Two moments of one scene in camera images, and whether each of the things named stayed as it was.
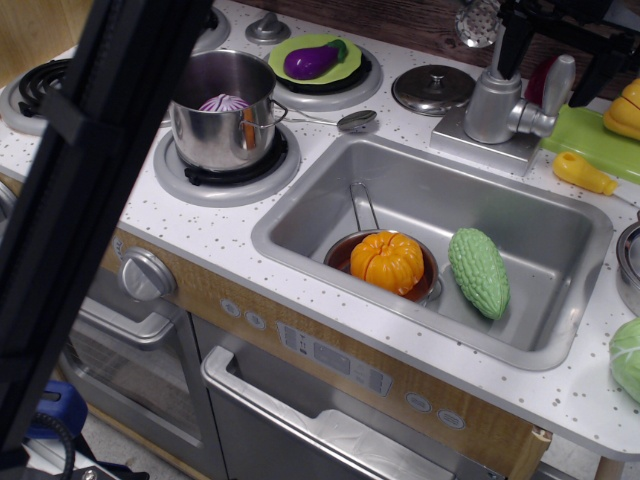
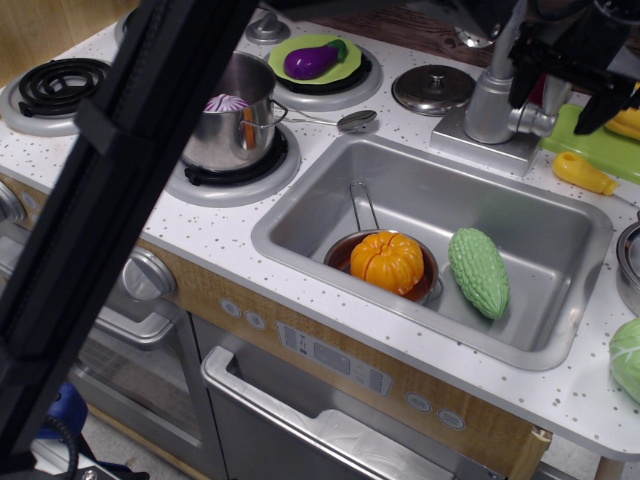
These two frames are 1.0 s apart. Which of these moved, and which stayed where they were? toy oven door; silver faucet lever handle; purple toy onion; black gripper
Moved: black gripper
Stayed: purple toy onion; toy oven door; silver faucet lever handle
